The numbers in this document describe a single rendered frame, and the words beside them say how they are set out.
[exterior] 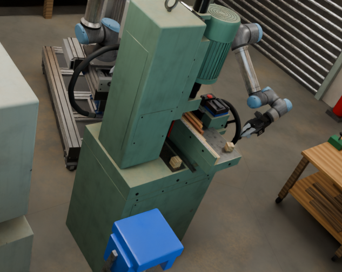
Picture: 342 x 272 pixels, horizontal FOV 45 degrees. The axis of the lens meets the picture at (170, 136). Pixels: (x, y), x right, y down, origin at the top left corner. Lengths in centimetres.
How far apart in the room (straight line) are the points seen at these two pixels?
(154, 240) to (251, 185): 220
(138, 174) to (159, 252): 75
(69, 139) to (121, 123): 110
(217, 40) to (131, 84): 41
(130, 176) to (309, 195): 177
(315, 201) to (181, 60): 193
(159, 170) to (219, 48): 62
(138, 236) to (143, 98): 63
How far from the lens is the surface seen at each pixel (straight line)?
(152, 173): 193
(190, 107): 202
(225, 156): 202
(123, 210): 195
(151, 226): 126
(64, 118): 304
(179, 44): 159
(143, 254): 120
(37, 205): 274
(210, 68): 185
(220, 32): 176
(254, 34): 251
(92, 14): 238
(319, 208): 323
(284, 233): 318
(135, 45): 162
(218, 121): 217
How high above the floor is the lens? 213
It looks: 38 degrees down
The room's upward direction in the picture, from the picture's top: 20 degrees clockwise
